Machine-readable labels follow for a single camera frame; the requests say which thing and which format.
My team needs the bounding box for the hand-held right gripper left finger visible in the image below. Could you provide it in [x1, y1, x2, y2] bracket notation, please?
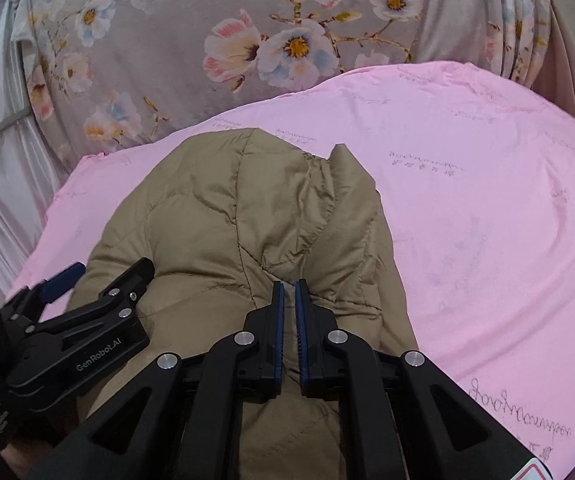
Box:
[28, 280, 286, 480]

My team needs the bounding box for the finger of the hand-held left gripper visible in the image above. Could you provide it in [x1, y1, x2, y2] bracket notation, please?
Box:
[20, 257, 156, 341]
[0, 262, 84, 333]

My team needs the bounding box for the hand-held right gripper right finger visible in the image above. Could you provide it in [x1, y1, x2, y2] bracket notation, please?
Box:
[295, 279, 541, 480]

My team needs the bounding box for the olive quilted jacket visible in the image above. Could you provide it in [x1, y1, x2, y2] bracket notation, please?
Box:
[65, 127, 421, 480]

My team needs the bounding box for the white satin cloth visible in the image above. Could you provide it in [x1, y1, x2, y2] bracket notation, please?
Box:
[0, 5, 73, 301]

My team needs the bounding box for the pink bed sheet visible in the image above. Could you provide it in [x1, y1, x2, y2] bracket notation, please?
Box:
[5, 60, 575, 480]

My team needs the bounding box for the grey floral blanket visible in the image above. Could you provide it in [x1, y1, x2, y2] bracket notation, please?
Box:
[10, 0, 553, 171]

